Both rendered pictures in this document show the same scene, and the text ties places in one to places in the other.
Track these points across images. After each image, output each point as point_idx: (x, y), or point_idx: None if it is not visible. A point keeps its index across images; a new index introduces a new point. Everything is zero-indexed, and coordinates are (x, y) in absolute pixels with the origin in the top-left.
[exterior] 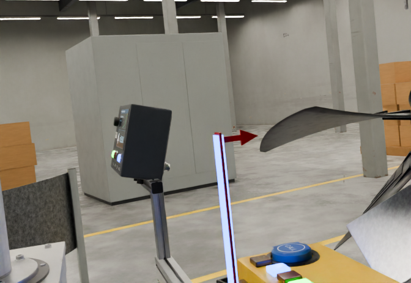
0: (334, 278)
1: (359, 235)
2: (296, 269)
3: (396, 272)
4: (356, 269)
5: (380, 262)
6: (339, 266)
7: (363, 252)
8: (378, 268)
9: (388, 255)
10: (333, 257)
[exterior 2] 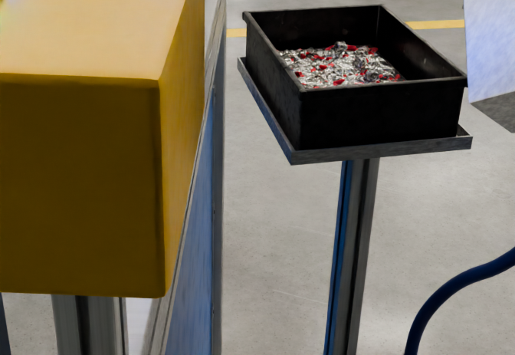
0: (61, 14)
1: None
2: None
3: (503, 70)
4: (139, 10)
5: (486, 43)
6: None
7: (466, 17)
8: (477, 54)
9: (506, 32)
10: None
